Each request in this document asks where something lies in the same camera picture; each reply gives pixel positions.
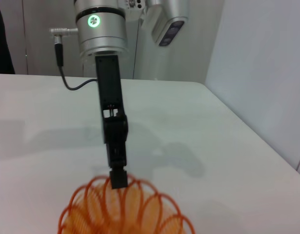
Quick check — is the dark hanging cloth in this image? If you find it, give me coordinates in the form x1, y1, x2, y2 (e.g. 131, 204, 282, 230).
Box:
0, 0, 16, 75

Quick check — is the black cable with metal plug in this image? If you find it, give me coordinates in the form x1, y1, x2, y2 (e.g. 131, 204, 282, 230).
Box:
49, 27, 98, 92

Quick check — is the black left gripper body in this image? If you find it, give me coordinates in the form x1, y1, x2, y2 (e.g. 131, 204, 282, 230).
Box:
94, 55, 129, 145

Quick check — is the orange woven plastic basket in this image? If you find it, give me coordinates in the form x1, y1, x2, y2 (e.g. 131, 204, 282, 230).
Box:
57, 174, 197, 234

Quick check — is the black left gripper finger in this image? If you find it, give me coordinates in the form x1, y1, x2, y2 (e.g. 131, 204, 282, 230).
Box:
106, 142, 129, 190

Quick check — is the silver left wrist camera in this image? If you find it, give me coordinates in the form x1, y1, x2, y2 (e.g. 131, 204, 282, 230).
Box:
150, 0, 190, 47

